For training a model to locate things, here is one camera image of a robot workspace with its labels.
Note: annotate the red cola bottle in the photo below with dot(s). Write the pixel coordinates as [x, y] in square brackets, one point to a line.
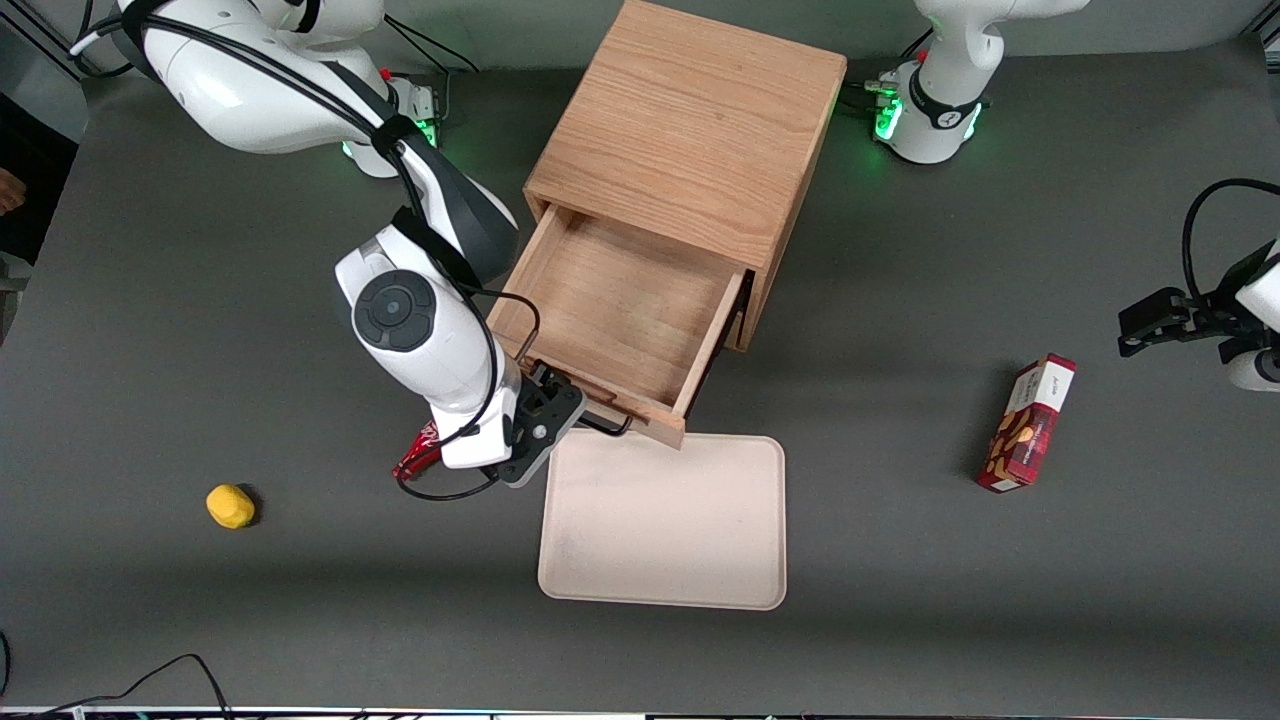
[415, 455]

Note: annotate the wooden drawer cabinet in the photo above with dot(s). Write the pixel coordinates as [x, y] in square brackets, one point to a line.
[690, 120]

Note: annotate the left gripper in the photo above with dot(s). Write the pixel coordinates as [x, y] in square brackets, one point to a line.
[1213, 306]

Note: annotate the red cookie box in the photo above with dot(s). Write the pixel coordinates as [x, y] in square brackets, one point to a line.
[1030, 425]

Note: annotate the yellow lemon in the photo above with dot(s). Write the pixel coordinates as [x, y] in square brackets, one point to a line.
[230, 506]

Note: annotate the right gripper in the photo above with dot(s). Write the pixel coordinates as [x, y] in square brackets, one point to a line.
[546, 378]

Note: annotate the beige plastic tray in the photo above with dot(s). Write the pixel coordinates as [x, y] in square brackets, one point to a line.
[662, 525]

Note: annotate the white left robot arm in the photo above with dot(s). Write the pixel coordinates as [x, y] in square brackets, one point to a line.
[940, 100]

